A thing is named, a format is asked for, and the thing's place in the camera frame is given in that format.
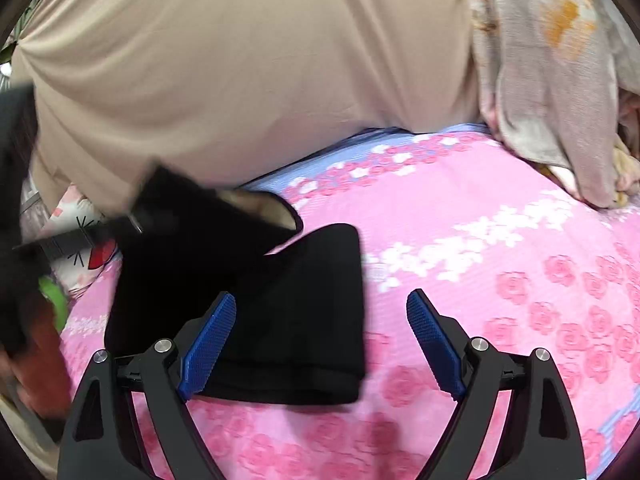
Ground pink rose print bedsheet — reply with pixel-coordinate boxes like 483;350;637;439
50;122;640;480

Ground person's left forearm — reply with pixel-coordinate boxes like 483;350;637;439
0;305;73;421

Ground beige cloth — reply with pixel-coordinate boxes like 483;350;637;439
10;0;483;216

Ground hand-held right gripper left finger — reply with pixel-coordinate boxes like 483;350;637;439
57;291;237;480

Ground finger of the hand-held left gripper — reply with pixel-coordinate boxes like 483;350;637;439
12;212;146;257

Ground black pants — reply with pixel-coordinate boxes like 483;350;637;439
102;160;368;406

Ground cartoon face pillow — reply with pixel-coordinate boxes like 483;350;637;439
47;185;123;291

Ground pale floral blanket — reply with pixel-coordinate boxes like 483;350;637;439
462;0;640;211

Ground green object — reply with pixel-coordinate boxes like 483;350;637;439
39;274;70;333

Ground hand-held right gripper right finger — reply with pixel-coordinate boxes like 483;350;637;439
406;288;587;480

